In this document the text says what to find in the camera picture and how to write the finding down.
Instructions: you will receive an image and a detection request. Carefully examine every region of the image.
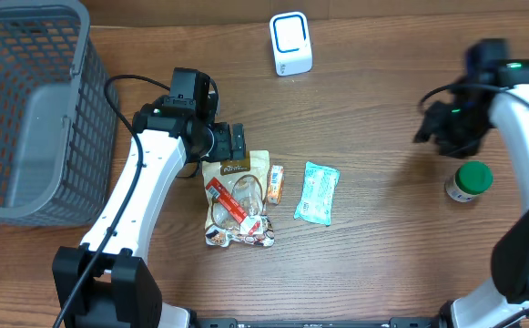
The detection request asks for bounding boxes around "brown snack pouch red label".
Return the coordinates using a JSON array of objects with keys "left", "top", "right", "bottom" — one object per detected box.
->
[{"left": 202, "top": 150, "right": 274, "bottom": 247}]

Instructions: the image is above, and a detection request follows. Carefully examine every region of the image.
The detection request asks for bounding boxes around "small orange box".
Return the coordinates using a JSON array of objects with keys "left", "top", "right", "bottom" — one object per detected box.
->
[{"left": 267, "top": 165, "right": 285, "bottom": 205}]

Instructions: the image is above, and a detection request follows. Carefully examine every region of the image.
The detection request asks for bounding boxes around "green lid white jar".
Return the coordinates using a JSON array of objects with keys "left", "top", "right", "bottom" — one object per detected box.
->
[{"left": 444, "top": 161, "right": 493, "bottom": 203}]

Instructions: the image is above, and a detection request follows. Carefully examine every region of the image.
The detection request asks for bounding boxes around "light green wipes packet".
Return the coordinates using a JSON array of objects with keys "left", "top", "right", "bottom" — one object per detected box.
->
[{"left": 294, "top": 161, "right": 340, "bottom": 226}]

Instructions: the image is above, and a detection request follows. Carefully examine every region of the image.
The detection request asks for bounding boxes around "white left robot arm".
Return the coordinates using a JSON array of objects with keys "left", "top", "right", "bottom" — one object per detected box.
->
[{"left": 52, "top": 67, "right": 246, "bottom": 328}]

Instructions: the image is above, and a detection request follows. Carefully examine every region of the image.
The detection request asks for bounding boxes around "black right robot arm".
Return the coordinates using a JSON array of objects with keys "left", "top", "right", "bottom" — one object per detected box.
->
[{"left": 413, "top": 38, "right": 529, "bottom": 327}]

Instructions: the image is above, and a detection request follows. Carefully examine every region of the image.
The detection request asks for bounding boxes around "white barcode scanner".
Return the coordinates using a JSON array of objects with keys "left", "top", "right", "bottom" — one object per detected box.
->
[{"left": 269, "top": 11, "right": 313, "bottom": 77}]

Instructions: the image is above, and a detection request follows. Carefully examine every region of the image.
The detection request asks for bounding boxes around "grey plastic mesh basket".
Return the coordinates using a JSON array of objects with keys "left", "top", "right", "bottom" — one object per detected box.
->
[{"left": 0, "top": 1, "right": 117, "bottom": 226}]

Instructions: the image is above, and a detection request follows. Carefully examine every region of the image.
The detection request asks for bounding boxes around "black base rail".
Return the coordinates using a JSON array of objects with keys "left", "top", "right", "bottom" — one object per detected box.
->
[{"left": 189, "top": 317, "right": 445, "bottom": 328}]

